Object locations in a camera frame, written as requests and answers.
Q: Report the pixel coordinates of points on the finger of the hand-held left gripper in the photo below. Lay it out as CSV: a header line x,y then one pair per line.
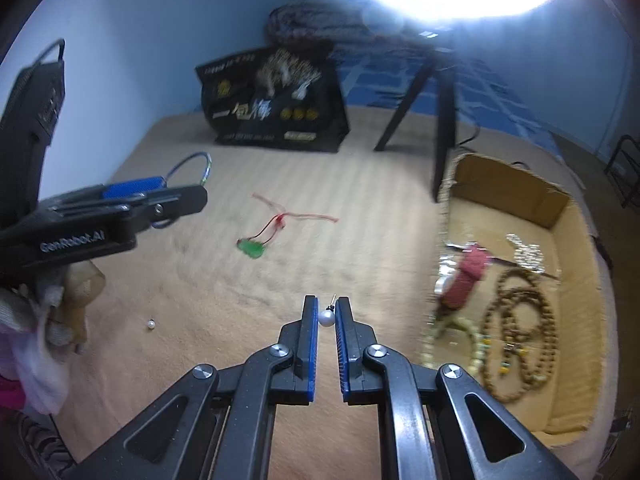
x,y
170,205
135,187

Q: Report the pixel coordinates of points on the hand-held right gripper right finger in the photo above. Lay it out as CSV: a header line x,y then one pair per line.
x,y
342,350

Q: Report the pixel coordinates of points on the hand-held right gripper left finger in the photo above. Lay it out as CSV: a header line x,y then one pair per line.
x,y
312,350

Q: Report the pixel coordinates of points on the pearl earring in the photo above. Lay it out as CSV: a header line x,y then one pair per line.
x,y
327,317

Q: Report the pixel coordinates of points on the metal bangle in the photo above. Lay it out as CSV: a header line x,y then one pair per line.
x,y
206,170

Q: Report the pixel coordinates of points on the pearl strand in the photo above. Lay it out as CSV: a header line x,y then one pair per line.
x,y
530,257

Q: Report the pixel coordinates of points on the cardboard box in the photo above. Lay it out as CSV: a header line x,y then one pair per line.
x,y
540,195

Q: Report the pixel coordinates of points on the person's left hand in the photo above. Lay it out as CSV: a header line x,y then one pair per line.
x,y
30,320

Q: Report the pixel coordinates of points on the black printed bag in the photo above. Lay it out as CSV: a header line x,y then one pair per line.
x,y
250,120

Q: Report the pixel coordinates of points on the folded patterned quilt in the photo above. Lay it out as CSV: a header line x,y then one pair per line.
x,y
300,25

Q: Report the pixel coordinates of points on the black tripod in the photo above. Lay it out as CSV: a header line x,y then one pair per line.
x,y
445,135

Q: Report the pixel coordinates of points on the dark striped fabric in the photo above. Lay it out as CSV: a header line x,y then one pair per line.
x,y
40,440

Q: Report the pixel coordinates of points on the blue patterned sheet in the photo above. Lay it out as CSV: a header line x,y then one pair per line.
x,y
500,105

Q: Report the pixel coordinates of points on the black clothes rack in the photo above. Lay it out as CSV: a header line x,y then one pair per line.
x,y
622,185

